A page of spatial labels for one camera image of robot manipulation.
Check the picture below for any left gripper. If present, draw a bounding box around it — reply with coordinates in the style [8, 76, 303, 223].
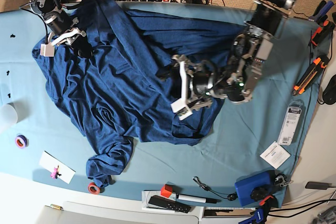
[156, 55, 218, 111]

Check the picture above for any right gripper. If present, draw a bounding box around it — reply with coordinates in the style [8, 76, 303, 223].
[43, 10, 93, 59]

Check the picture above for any dark blue t-shirt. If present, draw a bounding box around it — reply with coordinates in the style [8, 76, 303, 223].
[32, 0, 242, 187]

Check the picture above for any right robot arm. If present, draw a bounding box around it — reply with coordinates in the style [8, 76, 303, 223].
[20, 0, 93, 59]

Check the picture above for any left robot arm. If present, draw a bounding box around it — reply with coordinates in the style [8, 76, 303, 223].
[160, 0, 296, 120]

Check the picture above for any translucent plastic cup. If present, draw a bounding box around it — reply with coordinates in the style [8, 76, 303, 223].
[0, 104, 18, 133]

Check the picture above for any light blue table cloth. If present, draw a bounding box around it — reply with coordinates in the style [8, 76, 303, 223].
[1, 3, 317, 200]

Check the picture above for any purple tape roll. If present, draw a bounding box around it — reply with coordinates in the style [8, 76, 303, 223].
[15, 135, 28, 148]

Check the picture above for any red cube block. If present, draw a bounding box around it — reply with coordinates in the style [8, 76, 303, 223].
[160, 184, 173, 198]

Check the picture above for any white paper card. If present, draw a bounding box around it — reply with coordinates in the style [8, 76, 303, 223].
[39, 151, 76, 184]

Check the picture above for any black white marker pen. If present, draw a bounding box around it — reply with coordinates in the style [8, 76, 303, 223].
[176, 194, 218, 204]

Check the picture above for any blister pack of batteries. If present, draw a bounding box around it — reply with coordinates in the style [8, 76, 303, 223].
[277, 100, 303, 146]

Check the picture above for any black remote control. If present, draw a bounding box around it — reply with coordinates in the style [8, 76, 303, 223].
[149, 195, 192, 214]

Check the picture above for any white paper packet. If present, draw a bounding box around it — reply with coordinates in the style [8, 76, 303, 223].
[260, 142, 290, 169]

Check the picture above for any pink binder clip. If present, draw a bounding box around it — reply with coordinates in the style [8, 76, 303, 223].
[50, 166, 61, 179]

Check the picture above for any blue plastic box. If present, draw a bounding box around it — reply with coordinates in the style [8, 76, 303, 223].
[235, 170, 275, 206]

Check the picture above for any white notepad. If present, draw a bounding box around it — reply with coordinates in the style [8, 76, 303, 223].
[141, 189, 205, 221]

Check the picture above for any orange black utility knife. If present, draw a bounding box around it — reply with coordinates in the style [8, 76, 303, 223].
[292, 55, 330, 96]

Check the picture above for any red tape roll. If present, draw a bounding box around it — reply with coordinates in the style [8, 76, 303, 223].
[88, 182, 101, 195]

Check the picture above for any blue black spring clamp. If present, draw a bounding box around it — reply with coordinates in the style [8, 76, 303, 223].
[308, 0, 334, 22]

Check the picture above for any black computer mouse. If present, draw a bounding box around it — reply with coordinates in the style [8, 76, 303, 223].
[322, 75, 336, 105]

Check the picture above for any orange black clamp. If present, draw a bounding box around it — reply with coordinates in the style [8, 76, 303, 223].
[310, 20, 335, 48]

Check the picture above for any blue orange bar clamp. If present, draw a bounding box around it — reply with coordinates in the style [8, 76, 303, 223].
[239, 195, 278, 224]

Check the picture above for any small black phone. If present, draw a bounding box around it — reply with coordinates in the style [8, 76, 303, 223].
[305, 182, 330, 190]

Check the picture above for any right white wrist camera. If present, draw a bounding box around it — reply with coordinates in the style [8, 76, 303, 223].
[40, 44, 55, 57]

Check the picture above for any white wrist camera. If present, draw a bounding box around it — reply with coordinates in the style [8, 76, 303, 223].
[40, 44, 55, 57]
[171, 98, 193, 121]

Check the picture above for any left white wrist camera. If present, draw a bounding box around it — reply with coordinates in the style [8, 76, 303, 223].
[171, 98, 193, 121]

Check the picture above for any black lanyard with clip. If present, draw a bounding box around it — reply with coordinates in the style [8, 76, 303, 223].
[192, 176, 238, 202]

